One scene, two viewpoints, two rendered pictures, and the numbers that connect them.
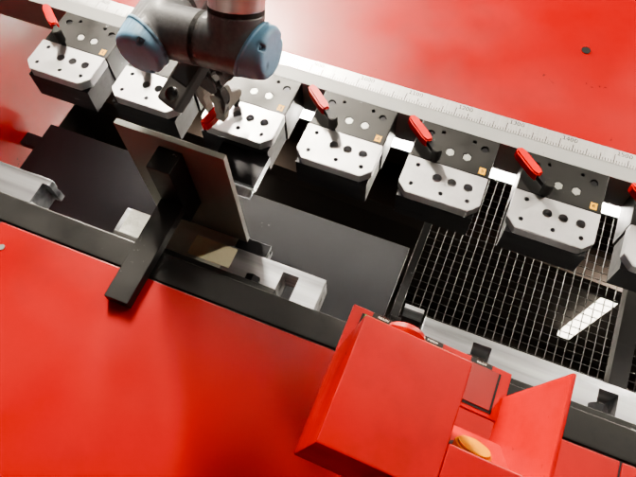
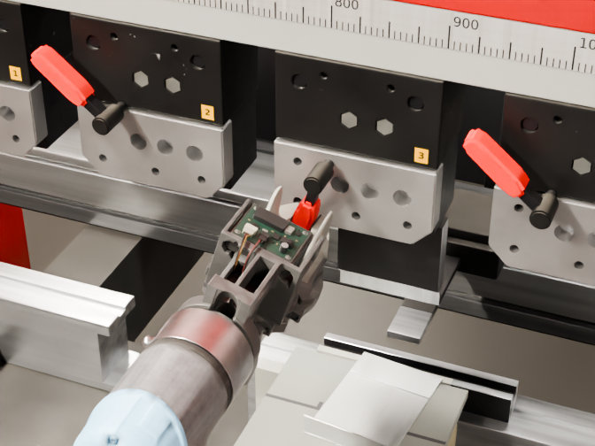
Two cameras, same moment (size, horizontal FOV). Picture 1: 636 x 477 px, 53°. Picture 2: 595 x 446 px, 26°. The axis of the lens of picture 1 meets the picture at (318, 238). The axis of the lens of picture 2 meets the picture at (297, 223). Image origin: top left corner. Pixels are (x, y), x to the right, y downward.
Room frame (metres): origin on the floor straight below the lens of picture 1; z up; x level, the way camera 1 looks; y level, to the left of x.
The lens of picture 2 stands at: (0.10, 0.12, 1.84)
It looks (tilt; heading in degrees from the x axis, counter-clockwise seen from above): 34 degrees down; 10
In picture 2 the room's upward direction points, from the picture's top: straight up
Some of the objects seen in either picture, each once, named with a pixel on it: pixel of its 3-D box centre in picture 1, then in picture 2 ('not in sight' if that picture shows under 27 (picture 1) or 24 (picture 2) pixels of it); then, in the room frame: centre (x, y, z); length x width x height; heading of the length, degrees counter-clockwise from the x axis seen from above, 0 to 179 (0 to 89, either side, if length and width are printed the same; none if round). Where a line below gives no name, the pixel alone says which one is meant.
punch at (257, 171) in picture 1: (236, 170); (390, 253); (1.09, 0.20, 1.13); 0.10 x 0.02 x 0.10; 78
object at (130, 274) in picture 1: (148, 232); not in sight; (0.90, 0.23, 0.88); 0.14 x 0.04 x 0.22; 168
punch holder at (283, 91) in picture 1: (253, 115); (369, 130); (1.09, 0.22, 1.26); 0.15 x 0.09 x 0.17; 78
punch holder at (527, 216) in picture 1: (551, 210); not in sight; (0.96, -0.37, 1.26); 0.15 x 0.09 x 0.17; 78
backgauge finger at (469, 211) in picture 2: not in sight; (440, 260); (1.24, 0.15, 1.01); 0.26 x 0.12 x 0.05; 168
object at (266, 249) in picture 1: (218, 238); (415, 376); (1.08, 0.16, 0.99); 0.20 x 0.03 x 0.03; 78
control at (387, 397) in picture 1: (429, 402); not in sight; (0.62, -0.17, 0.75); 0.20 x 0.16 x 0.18; 89
